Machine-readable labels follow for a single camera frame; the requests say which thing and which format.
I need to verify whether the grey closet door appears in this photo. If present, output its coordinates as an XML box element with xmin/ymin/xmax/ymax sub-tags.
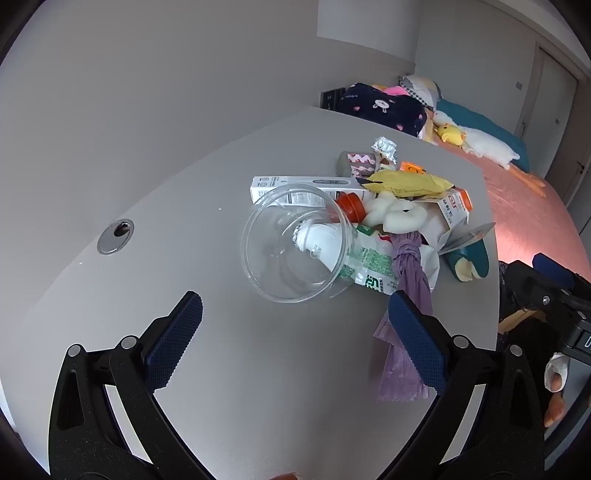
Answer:
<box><xmin>512</xmin><ymin>44</ymin><xmax>580</xmax><ymax>139</ymax></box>

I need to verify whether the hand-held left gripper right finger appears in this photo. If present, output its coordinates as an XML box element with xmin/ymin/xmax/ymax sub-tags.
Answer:
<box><xmin>379</xmin><ymin>290</ymin><xmax>548</xmax><ymax>480</ymax></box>

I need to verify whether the yellow duck plush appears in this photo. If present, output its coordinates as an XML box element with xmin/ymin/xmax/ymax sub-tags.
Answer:
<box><xmin>436</xmin><ymin>122</ymin><xmax>464</xmax><ymax>146</ymax></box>

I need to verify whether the orange and white carton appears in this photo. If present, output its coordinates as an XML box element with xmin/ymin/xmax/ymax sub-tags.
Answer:
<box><xmin>416</xmin><ymin>187</ymin><xmax>472</xmax><ymax>250</ymax></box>

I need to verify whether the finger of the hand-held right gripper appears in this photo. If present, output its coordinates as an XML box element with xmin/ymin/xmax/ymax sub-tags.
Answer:
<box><xmin>505</xmin><ymin>261</ymin><xmax>561</xmax><ymax>315</ymax></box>
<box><xmin>533</xmin><ymin>253</ymin><xmax>591</xmax><ymax>298</ymax></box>

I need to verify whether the white plastic bottle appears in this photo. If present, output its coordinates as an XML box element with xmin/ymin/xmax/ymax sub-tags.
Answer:
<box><xmin>292</xmin><ymin>220</ymin><xmax>352</xmax><ymax>273</ymax></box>

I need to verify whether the checkered pillow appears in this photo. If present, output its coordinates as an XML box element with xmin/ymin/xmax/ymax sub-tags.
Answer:
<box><xmin>399</xmin><ymin>74</ymin><xmax>444</xmax><ymax>112</ymax></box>

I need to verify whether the green and white packet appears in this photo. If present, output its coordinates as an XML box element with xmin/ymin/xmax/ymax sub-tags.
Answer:
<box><xmin>339</xmin><ymin>224</ymin><xmax>441</xmax><ymax>296</ymax></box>

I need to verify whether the person's right hand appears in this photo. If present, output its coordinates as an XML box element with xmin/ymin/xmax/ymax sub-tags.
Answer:
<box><xmin>544</xmin><ymin>353</ymin><xmax>571</xmax><ymax>428</ymax></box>

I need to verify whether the yellow cloth pouch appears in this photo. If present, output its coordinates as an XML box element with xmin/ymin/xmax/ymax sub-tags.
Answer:
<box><xmin>360</xmin><ymin>170</ymin><xmax>455</xmax><ymax>199</ymax></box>

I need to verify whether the silver foil pack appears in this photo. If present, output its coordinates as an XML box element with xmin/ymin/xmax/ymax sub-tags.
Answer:
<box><xmin>438</xmin><ymin>222</ymin><xmax>497</xmax><ymax>254</ymax></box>

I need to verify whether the orange ribbed bottle cap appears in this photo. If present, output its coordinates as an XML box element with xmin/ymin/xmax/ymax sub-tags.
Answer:
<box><xmin>335</xmin><ymin>193</ymin><xmax>365</xmax><ymax>224</ymax></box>

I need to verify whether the clear plastic cup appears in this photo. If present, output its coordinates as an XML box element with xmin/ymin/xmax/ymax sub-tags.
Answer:
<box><xmin>240</xmin><ymin>183</ymin><xmax>358</xmax><ymax>304</ymax></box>

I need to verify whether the navy printed blanket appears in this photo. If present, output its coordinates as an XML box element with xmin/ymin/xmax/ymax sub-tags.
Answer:
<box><xmin>335</xmin><ymin>83</ymin><xmax>428</xmax><ymax>137</ymax></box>

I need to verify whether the white plush toy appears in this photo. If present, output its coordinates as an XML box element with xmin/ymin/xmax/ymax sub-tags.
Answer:
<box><xmin>362</xmin><ymin>191</ymin><xmax>430</xmax><ymax>234</ymax></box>

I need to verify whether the white goose plush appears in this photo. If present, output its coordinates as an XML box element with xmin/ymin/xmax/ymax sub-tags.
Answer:
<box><xmin>431</xmin><ymin>111</ymin><xmax>548</xmax><ymax>199</ymax></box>

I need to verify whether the silver snack bar wrapper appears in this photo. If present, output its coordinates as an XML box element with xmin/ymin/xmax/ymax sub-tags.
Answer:
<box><xmin>372</xmin><ymin>137</ymin><xmax>399</xmax><ymax>171</ymax></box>

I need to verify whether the metal cable grommet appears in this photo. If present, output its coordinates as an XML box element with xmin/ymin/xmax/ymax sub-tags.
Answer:
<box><xmin>98</xmin><ymin>220</ymin><xmax>134</xmax><ymax>254</ymax></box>

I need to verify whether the purple cloth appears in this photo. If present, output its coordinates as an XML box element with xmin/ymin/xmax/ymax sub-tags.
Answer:
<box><xmin>373</xmin><ymin>231</ymin><xmax>437</xmax><ymax>402</ymax></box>

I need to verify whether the white thermometer box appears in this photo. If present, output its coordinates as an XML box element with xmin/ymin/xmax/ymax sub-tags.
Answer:
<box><xmin>250</xmin><ymin>175</ymin><xmax>365</xmax><ymax>208</ymax></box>

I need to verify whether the grey room door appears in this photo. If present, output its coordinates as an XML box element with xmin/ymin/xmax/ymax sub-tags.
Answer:
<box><xmin>542</xmin><ymin>78</ymin><xmax>591</xmax><ymax>217</ymax></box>

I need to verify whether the teal blanket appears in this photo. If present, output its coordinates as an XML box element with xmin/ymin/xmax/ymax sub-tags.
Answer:
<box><xmin>436</xmin><ymin>98</ymin><xmax>532</xmax><ymax>174</ymax></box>

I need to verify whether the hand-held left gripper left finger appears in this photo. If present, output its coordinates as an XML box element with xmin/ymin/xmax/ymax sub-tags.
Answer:
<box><xmin>48</xmin><ymin>291</ymin><xmax>208</xmax><ymax>480</ymax></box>

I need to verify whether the pink bed sheet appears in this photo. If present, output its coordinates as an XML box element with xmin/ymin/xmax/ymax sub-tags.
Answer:
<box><xmin>434</xmin><ymin>138</ymin><xmax>591</xmax><ymax>287</ymax></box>

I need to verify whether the black wall panel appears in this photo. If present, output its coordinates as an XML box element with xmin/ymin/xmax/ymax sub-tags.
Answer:
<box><xmin>321</xmin><ymin>87</ymin><xmax>347</xmax><ymax>112</ymax></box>

